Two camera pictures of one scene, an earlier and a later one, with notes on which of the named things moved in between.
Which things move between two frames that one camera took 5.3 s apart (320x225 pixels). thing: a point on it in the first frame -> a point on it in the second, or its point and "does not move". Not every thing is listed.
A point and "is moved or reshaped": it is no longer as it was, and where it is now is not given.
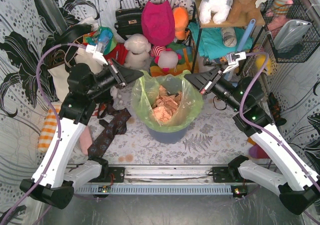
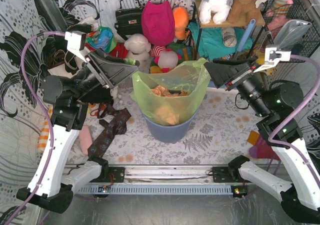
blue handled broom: x=247 y=36 does not move
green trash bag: x=145 y=91 is moved or reshaped
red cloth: x=119 y=54 does not move
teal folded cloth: x=211 y=42 does not move
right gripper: x=208 y=82 -> x=236 y=77
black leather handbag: x=129 y=21 does not move
